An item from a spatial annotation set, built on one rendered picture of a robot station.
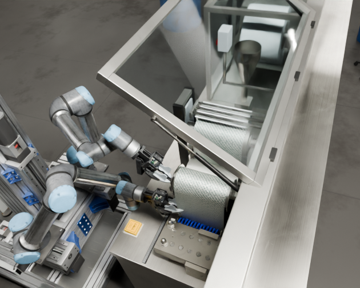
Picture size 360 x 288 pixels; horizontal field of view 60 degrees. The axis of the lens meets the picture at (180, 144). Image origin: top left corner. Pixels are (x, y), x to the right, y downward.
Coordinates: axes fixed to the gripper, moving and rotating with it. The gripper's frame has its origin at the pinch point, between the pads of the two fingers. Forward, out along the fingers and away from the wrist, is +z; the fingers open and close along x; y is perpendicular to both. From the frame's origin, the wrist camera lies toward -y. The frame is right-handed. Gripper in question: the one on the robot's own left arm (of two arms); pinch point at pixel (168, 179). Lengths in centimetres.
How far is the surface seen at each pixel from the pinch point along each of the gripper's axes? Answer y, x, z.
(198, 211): 0.8, -4.3, 19.8
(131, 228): -37.9, -15.3, 6.6
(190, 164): 1.9, 12.9, 5.7
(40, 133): -238, 85, -89
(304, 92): 45, 57, 25
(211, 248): -0.7, -14.8, 34.5
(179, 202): -3.2, -4.3, 11.3
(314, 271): -41, 38, 146
